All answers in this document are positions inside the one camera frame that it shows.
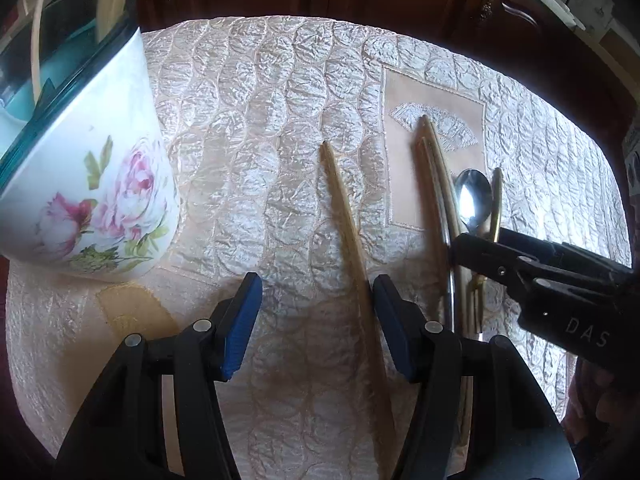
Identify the metal spoon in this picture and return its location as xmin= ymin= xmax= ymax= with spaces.
xmin=454 ymin=167 xmax=493 ymax=343

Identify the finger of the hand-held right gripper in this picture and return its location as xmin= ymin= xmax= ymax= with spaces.
xmin=452 ymin=232 xmax=538 ymax=286
xmin=497 ymin=227 xmax=633 ymax=276

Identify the cream quilted tablecloth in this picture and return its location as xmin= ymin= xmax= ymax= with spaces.
xmin=5 ymin=15 xmax=631 ymax=480

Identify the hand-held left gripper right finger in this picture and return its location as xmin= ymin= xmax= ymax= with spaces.
xmin=372 ymin=275 xmax=576 ymax=480

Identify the white floral utensil holder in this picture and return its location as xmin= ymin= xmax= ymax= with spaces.
xmin=0 ymin=0 xmax=182 ymax=278

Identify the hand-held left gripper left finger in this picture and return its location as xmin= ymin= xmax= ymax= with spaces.
xmin=52 ymin=272 xmax=264 ymax=480

